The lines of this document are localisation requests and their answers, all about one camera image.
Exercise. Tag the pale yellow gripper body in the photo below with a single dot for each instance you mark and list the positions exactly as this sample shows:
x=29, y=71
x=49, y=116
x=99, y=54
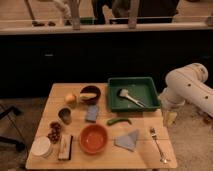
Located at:
x=170, y=118

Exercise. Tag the light blue towel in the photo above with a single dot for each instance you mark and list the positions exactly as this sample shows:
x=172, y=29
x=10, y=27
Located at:
x=128, y=141

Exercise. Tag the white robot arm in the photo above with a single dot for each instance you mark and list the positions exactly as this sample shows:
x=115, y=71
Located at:
x=186, y=84

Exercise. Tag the red orange bowl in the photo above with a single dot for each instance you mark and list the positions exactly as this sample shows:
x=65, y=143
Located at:
x=93, y=139

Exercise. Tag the dark brown bowl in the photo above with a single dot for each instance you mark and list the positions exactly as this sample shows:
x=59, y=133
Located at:
x=91, y=89

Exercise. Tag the silver metal fork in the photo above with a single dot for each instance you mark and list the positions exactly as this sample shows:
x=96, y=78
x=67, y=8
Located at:
x=163, y=159

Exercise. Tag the green plastic tray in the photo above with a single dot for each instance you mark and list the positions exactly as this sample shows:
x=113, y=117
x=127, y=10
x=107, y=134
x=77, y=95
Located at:
x=140, y=88

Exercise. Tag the white dish brush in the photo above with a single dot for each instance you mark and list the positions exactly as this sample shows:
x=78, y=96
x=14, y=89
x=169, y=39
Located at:
x=124, y=93

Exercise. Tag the green chili pepper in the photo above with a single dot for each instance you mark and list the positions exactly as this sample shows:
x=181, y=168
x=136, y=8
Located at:
x=119, y=119

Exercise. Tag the blue sponge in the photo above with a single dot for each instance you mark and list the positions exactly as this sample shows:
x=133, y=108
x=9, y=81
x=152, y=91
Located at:
x=92, y=113

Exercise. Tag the yellow banana piece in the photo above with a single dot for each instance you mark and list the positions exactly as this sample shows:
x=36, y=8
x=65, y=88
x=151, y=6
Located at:
x=86, y=96

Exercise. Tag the yellow lemon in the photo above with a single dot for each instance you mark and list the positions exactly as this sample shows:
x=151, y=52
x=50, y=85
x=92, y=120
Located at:
x=70, y=98

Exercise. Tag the small metal cup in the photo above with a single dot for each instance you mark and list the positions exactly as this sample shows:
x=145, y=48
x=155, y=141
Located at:
x=65, y=115

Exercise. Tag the wooden black scrub brush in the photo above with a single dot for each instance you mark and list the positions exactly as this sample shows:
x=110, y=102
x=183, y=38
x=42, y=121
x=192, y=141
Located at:
x=65, y=147

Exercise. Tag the white round lid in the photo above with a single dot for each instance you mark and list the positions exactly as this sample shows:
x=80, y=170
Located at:
x=41, y=147

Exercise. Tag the black chair base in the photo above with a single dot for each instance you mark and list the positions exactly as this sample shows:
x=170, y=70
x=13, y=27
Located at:
x=19, y=145

